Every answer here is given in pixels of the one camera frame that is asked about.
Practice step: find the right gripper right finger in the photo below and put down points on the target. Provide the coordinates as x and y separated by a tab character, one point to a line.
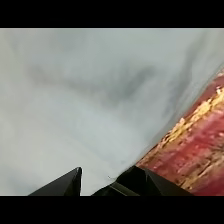
143	183

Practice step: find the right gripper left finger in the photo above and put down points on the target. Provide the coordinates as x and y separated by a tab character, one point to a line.
66	185

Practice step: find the grey-blue shirt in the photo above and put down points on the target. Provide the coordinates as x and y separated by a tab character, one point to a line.
83	100

